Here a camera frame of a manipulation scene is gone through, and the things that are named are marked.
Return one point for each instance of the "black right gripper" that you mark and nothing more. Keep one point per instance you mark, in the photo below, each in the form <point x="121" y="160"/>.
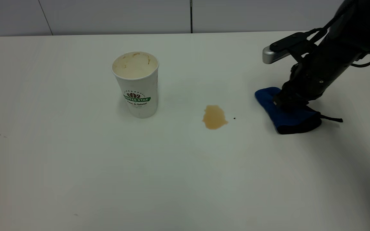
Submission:
<point x="316" y="73"/>

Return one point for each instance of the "blue cloth with black trim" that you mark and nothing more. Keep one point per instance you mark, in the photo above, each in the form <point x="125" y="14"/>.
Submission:
<point x="284" y="120"/>

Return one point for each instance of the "white paper coffee cup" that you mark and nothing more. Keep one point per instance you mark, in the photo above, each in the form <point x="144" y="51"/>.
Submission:
<point x="136" y="86"/>

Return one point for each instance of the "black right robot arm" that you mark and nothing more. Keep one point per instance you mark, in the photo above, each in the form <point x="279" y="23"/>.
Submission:
<point x="361" y="25"/>

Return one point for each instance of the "brown coffee spill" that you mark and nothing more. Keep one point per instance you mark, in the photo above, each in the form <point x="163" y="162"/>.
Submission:
<point x="214" y="117"/>

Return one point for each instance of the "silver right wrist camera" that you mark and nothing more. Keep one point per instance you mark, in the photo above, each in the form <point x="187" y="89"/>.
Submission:
<point x="275" y="53"/>

